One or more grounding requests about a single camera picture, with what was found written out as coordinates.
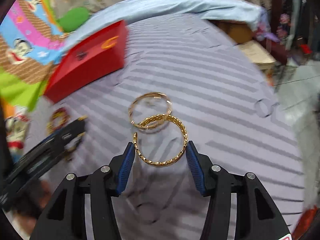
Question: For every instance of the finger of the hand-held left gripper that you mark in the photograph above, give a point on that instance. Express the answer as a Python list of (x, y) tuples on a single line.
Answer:
[(71, 136), (54, 138)]

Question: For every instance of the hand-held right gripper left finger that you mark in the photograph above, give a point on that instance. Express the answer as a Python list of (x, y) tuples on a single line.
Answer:
[(127, 162)]

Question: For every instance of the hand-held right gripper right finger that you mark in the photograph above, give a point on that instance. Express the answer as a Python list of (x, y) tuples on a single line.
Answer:
[(193, 165)]

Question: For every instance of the textured gold bangle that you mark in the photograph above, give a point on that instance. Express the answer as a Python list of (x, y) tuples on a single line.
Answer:
[(153, 118)]

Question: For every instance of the smooth gold bangle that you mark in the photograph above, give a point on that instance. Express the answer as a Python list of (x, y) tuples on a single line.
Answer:
[(151, 95)]

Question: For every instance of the red jewelry tray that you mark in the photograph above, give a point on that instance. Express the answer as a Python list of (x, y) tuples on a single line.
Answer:
[(95, 65)]

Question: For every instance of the grey striped bedsheet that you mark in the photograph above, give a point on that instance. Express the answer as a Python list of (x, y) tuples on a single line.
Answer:
[(200, 80)]

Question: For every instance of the cartoon monkey blanket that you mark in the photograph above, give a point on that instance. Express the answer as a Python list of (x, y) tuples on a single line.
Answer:
[(25, 30)]

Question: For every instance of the green pillow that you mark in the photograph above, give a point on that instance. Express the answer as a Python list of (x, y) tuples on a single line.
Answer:
[(75, 17)]

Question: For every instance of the red plastic object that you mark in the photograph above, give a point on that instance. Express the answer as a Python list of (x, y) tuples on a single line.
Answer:
[(303, 222)]

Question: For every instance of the pale cardboard box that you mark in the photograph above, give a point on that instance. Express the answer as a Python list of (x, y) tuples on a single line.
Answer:
[(257, 52)]

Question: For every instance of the brown cardboard box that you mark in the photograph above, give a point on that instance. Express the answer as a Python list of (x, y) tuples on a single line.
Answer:
[(237, 32)]

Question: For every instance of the dark maroon chair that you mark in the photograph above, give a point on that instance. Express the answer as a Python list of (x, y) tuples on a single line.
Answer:
[(277, 30)]

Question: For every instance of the light blue quilt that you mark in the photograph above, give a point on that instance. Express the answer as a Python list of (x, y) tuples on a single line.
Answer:
[(175, 2)]

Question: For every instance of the hanging dark clothes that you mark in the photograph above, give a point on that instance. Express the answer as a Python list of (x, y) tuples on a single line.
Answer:
[(300, 10)]

